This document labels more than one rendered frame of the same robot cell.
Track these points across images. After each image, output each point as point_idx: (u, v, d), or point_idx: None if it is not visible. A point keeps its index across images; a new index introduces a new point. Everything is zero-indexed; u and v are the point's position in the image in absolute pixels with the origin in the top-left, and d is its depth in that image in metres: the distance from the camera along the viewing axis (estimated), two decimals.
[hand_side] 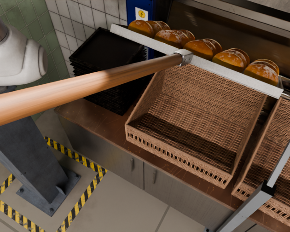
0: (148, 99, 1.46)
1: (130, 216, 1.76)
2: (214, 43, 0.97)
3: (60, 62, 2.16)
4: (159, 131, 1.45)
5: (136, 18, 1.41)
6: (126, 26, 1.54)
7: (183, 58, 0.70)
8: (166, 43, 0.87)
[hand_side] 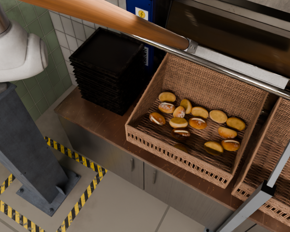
0: (148, 99, 1.46)
1: (130, 216, 1.76)
2: (200, 123, 1.42)
3: (60, 62, 2.16)
4: (159, 131, 1.45)
5: None
6: None
7: (190, 43, 0.69)
8: (173, 115, 1.46)
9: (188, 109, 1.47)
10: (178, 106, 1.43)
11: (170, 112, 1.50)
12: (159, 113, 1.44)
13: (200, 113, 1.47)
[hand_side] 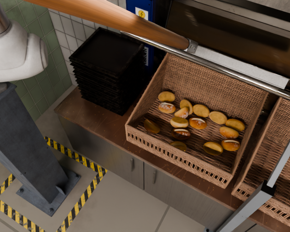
0: (148, 99, 1.46)
1: (130, 216, 1.76)
2: (200, 123, 1.42)
3: (60, 62, 2.16)
4: (159, 131, 1.45)
5: None
6: None
7: (190, 43, 0.70)
8: (176, 114, 1.46)
9: (190, 110, 1.47)
10: (184, 107, 1.43)
11: (170, 112, 1.50)
12: (149, 124, 1.40)
13: (202, 110, 1.47)
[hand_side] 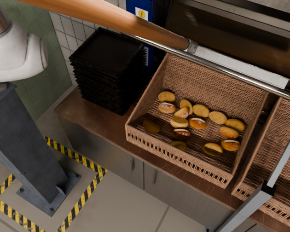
0: (148, 99, 1.46)
1: (130, 216, 1.76)
2: (200, 123, 1.42)
3: (60, 62, 2.16)
4: (159, 131, 1.45)
5: None
6: None
7: (190, 43, 0.70)
8: (176, 114, 1.46)
9: (190, 110, 1.47)
10: (184, 107, 1.43)
11: (170, 112, 1.50)
12: (148, 124, 1.40)
13: (202, 110, 1.47)
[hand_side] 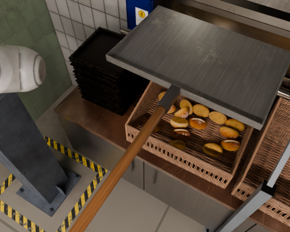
0: (148, 99, 1.46)
1: (130, 216, 1.76)
2: (200, 123, 1.42)
3: (60, 62, 2.16)
4: (159, 131, 1.45)
5: (136, 18, 1.41)
6: (126, 26, 1.54)
7: (167, 109, 0.79)
8: (176, 114, 1.46)
9: (190, 110, 1.47)
10: (184, 107, 1.43)
11: (170, 112, 1.50)
12: None
13: (202, 110, 1.47)
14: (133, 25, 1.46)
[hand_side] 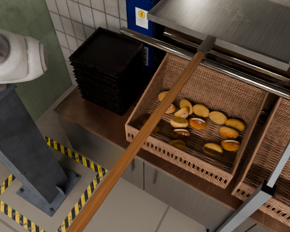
0: (148, 99, 1.46)
1: (130, 216, 1.76)
2: (200, 123, 1.42)
3: (60, 62, 2.16)
4: (159, 131, 1.45)
5: (136, 18, 1.41)
6: (126, 26, 1.54)
7: (205, 53, 0.91)
8: (176, 114, 1.46)
9: (190, 110, 1.47)
10: (184, 107, 1.43)
11: (170, 112, 1.50)
12: None
13: (202, 110, 1.47)
14: (133, 25, 1.46)
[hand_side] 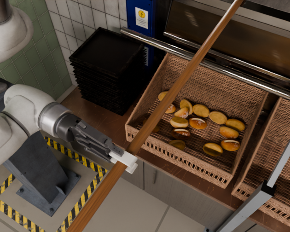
0: (148, 99, 1.46)
1: (130, 216, 1.76)
2: (200, 123, 1.42)
3: (60, 62, 2.16)
4: (159, 131, 1.45)
5: (136, 18, 1.41)
6: (126, 26, 1.54)
7: None
8: (176, 114, 1.46)
9: (190, 110, 1.47)
10: (184, 107, 1.43)
11: (170, 112, 1.50)
12: None
13: (202, 110, 1.47)
14: (133, 25, 1.46)
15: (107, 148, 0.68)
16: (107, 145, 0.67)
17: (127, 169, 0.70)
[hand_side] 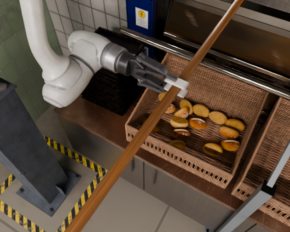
0: (148, 99, 1.46)
1: (130, 216, 1.76)
2: (200, 123, 1.42)
3: None
4: (159, 131, 1.45)
5: (136, 18, 1.41)
6: (126, 26, 1.54)
7: None
8: (176, 114, 1.46)
9: (190, 110, 1.47)
10: (184, 107, 1.43)
11: (170, 112, 1.50)
12: None
13: (202, 110, 1.47)
14: (133, 25, 1.46)
15: (164, 75, 0.81)
16: (164, 71, 0.80)
17: (179, 94, 0.83)
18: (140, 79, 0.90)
